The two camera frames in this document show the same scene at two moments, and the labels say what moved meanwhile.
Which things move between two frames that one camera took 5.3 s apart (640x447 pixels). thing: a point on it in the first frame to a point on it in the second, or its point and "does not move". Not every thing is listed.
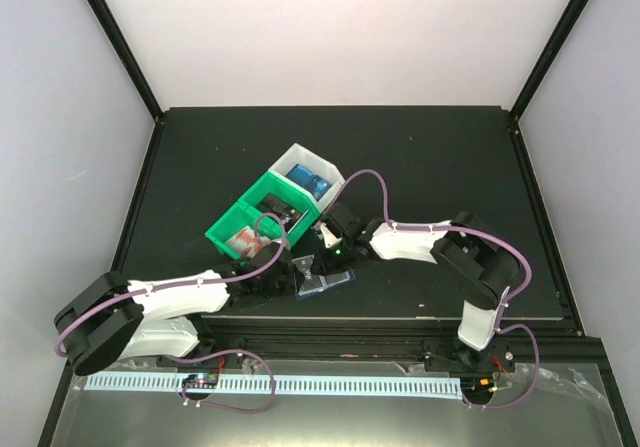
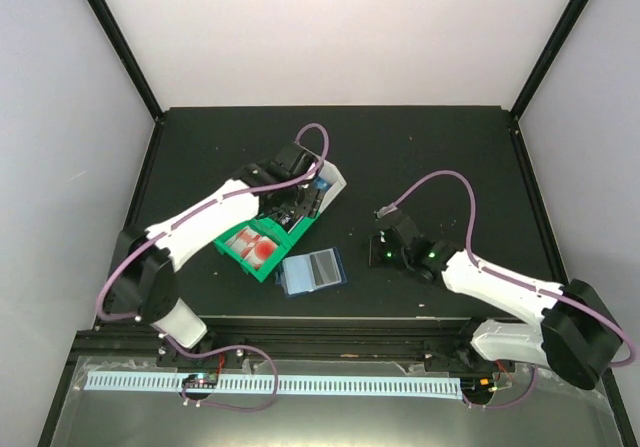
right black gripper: (325, 266) to (374, 259)
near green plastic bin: (240, 230) does not move
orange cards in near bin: (247, 242) does not move
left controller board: (201, 381) does not move
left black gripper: (292, 285) to (313, 196)
